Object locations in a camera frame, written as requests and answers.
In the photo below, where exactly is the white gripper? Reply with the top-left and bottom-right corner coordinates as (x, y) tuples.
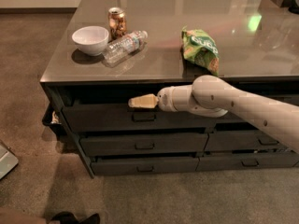
(128, 86), (177, 112)

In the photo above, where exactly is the grey drawer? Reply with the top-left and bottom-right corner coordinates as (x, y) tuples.
(214, 91), (299, 133)
(91, 157), (199, 175)
(61, 104), (241, 133)
(195, 152), (299, 172)
(206, 130), (286, 151)
(80, 133), (208, 156)

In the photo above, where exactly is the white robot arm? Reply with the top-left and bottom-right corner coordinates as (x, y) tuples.
(128, 75), (299, 152)

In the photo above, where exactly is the dark grey drawer cabinet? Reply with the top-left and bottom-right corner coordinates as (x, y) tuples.
(41, 0), (299, 176)

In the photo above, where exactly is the clear plastic water bottle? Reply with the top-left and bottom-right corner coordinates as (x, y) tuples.
(102, 31), (148, 63)

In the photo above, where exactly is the green chip bag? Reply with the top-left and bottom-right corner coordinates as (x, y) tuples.
(181, 27), (219, 77)

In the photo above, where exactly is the white ceramic bowl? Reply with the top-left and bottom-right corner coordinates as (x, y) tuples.
(72, 26), (109, 56)

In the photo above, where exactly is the orange soda can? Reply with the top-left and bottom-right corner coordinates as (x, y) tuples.
(108, 7), (127, 40)

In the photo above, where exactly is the black bin beside cabinet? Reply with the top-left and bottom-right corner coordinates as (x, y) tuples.
(42, 105), (65, 136)

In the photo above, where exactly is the grey flat device on floor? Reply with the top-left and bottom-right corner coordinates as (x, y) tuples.
(0, 140), (19, 179)

